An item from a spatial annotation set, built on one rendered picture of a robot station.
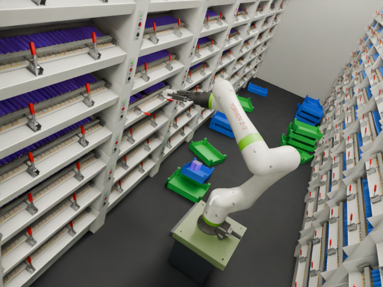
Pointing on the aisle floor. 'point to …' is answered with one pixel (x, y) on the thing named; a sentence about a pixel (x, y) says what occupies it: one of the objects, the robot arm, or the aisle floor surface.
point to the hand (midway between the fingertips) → (169, 93)
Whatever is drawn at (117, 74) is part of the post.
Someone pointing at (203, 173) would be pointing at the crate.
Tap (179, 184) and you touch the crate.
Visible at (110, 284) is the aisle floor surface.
